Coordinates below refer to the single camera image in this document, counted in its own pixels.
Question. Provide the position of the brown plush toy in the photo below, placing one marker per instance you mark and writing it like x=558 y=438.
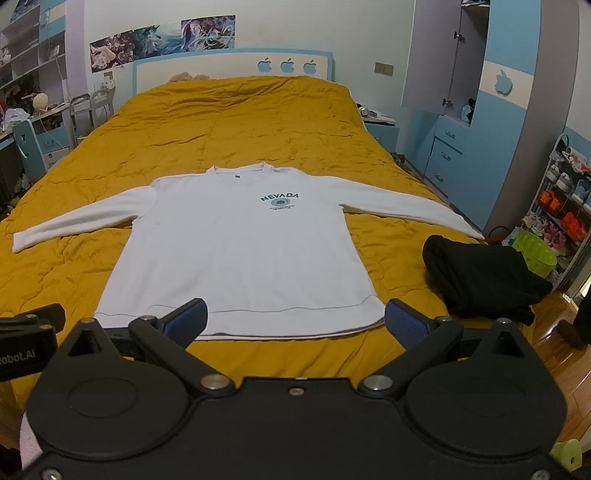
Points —
x=187 y=77

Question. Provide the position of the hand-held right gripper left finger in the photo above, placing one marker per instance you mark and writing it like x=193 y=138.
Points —
x=188 y=319

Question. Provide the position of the blue and white wardrobe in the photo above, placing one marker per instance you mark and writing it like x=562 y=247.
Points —
x=503 y=115

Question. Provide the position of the green plastic basket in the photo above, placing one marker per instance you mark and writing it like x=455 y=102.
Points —
x=535 y=251

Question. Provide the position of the white bookshelf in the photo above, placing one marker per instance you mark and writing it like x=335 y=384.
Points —
x=27 y=55

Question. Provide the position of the wall switch plate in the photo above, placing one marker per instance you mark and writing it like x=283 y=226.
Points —
x=383 y=69

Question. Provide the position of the green foam object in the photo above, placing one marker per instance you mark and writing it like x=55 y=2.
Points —
x=567 y=454

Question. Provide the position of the yellow bed blanket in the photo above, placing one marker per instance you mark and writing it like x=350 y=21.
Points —
x=221 y=124

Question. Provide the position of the round white lamp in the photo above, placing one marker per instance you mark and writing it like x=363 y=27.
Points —
x=40 y=102

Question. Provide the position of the white rolling cart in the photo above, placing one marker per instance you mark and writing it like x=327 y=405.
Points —
x=92 y=110

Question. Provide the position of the white and blue headboard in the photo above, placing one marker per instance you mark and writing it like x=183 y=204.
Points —
x=231 y=64

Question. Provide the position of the anime wall poster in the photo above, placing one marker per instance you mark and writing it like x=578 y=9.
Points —
x=207 y=33
x=134 y=48

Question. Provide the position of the black folded cloth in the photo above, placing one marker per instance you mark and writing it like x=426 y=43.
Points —
x=480 y=277

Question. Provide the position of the blue nightstand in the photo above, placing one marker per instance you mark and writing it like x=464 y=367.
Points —
x=381 y=134

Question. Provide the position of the white long-sleeve sweatshirt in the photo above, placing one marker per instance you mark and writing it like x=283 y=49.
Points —
x=240 y=258

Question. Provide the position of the blue chair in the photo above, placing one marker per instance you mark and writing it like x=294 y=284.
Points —
x=28 y=150

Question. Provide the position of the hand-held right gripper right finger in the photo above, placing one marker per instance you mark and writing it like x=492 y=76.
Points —
x=406 y=325

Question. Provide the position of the white plastic bag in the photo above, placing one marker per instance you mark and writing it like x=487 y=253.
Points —
x=16 y=117

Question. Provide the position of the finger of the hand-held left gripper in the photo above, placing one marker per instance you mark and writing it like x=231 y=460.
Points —
x=44 y=314

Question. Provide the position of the metal shoe rack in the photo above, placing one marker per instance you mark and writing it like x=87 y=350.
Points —
x=565 y=198

